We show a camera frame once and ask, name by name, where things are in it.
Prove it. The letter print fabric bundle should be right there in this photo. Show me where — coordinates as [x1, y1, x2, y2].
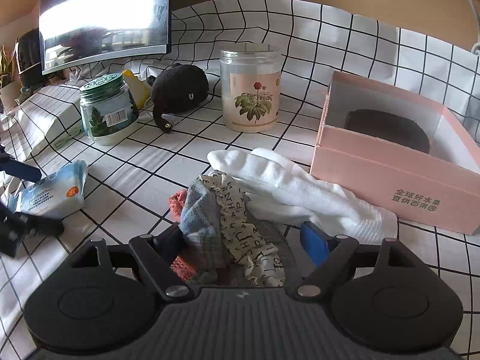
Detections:
[168, 171, 287, 287]

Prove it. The white glove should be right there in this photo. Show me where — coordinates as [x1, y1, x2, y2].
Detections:
[208, 148, 398, 245]

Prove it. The yellow round plush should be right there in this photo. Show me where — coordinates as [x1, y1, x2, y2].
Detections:
[122, 69, 151, 109]

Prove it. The black plush toy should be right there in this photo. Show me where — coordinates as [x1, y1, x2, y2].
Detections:
[146, 63, 209, 133]

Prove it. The wet wipes packet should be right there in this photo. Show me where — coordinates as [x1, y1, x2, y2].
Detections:
[7, 160, 88, 219]

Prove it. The white grid tablecloth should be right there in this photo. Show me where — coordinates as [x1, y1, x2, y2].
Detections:
[1, 0, 479, 359]

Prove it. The green lid glass jar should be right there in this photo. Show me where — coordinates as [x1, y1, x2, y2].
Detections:
[80, 73, 139, 146]

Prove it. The pink cardboard box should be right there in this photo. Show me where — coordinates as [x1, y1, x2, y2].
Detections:
[310, 72, 479, 235]

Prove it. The black monitor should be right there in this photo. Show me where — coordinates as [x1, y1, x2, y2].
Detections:
[39, 0, 172, 74]

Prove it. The floral label clear jar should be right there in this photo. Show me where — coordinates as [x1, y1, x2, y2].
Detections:
[220, 43, 281, 133]

